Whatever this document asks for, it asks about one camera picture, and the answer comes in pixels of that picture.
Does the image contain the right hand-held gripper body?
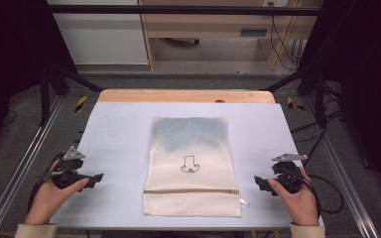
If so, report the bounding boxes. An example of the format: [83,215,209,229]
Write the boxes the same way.
[271,152,309,195]

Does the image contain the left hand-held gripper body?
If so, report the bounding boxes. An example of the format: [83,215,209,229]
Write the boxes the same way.
[48,146,87,190]

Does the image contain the cream mesh laundry bag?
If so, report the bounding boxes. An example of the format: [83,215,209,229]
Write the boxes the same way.
[142,116,251,219]

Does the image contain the person's right hand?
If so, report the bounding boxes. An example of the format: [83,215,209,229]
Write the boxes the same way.
[267,166,320,228]

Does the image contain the person's left hand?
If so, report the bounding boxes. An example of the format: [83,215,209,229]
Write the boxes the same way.
[24,158,90,226]

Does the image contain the white table mat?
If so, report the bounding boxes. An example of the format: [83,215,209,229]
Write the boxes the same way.
[49,101,325,231]

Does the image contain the yellow clamp left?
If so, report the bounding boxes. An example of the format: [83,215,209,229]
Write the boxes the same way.
[74,94,89,114]

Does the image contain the yellow clamp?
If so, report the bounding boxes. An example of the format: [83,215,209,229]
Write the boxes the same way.
[74,94,89,114]
[286,96,306,112]

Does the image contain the yellow clamp right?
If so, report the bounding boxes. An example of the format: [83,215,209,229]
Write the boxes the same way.
[286,96,306,112]

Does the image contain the black metal stand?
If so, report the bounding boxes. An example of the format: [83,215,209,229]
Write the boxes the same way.
[39,61,104,127]
[260,61,328,129]

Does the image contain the black curtain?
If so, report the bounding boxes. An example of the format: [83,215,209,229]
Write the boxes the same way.
[0,0,77,161]
[298,0,381,202]

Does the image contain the white cabinet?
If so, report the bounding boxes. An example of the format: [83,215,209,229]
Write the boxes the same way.
[46,0,150,65]

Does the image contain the light wooden desk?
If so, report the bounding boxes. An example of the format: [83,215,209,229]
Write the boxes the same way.
[138,0,325,71]

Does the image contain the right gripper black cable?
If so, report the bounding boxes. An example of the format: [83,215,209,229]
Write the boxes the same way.
[287,168,322,226]

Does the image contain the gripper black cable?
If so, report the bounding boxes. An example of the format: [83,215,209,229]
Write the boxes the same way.
[27,152,67,213]
[287,168,322,226]

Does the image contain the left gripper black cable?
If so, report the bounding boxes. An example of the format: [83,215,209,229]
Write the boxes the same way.
[27,152,67,213]

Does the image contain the black floor cable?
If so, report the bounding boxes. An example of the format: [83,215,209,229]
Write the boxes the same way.
[290,83,345,215]

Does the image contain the aluminium floor rail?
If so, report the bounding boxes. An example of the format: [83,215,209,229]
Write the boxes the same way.
[301,96,381,238]
[0,94,65,238]

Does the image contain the black hanging cables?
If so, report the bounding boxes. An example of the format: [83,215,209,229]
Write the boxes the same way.
[268,1,305,71]

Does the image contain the black horizontal frame bar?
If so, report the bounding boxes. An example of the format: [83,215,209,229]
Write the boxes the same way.
[45,4,322,17]

